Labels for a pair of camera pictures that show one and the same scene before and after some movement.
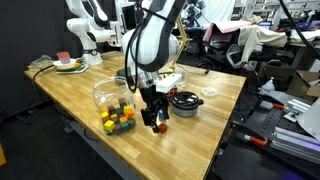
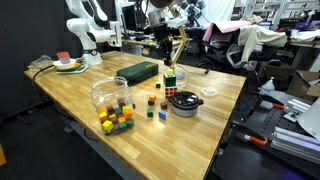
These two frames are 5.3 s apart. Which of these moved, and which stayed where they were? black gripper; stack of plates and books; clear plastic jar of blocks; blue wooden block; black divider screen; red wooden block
Moved: red wooden block; black gripper
Stayed: blue wooden block; black divider screen; stack of plates and books; clear plastic jar of blocks
